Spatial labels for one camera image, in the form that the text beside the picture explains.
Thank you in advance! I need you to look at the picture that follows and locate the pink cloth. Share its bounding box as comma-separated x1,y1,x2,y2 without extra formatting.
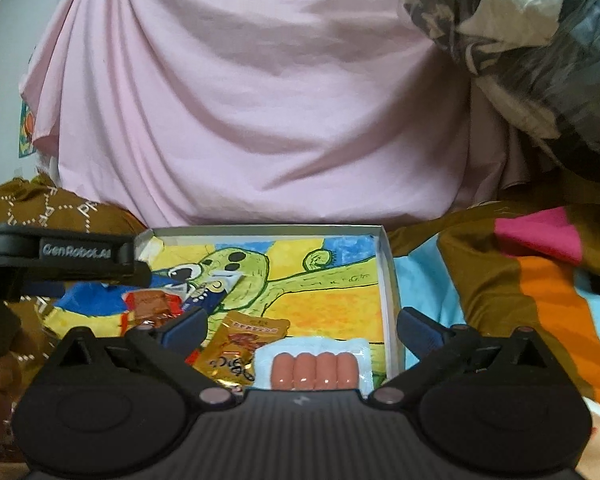
19,0,531,231

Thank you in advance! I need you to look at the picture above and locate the cartoon drawing sheet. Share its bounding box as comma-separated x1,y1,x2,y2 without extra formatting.
47,232,388,391

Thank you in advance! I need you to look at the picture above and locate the grey cardboard tray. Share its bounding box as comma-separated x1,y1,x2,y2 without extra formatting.
42,223,406,388

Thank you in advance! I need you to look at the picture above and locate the clear plastic bag of clothes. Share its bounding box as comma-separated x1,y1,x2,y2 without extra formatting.
402,0,600,161

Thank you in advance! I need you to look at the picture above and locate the gold snack packet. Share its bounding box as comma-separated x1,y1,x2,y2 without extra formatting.
187,310,291,388

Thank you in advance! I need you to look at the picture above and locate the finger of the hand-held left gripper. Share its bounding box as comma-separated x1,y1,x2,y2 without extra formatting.
25,259,152,288

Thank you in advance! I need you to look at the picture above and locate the person's left hand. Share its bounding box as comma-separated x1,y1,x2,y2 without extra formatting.
0,355,27,441

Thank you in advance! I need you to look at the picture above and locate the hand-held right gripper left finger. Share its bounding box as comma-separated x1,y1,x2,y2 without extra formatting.
55,307,246,406

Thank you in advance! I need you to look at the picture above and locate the cartoon printed blanket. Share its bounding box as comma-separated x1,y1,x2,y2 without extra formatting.
385,200,600,480

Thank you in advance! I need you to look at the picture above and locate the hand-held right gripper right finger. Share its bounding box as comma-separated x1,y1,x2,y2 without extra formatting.
367,306,548,406

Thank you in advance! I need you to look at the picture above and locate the red snack packet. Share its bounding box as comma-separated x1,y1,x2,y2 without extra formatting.
121,289,186,333

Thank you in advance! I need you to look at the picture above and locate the cartoon wall poster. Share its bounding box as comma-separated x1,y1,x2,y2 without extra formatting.
19,101,40,159

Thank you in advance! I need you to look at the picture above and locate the clear sausage packet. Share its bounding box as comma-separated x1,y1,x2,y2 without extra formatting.
252,336,373,392

